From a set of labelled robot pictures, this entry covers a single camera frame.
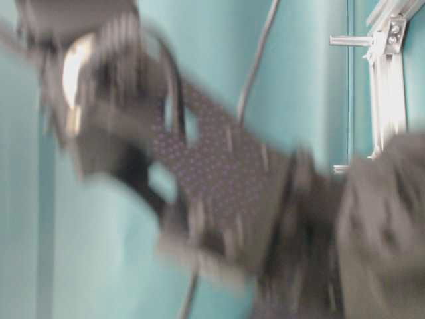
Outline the white cable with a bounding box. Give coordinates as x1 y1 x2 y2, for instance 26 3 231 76
237 0 282 124

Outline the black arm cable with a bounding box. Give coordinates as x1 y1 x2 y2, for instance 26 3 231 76
145 26 190 140

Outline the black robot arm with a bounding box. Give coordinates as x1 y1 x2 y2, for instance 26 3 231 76
1 1 335 290

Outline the aluminium pin post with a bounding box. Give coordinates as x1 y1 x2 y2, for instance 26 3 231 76
329 35 373 47
333 165 349 175

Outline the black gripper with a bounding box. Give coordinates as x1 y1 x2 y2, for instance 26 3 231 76
145 79 333 290

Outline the aluminium extrusion frame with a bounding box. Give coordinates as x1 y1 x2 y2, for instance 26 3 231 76
364 0 424 160

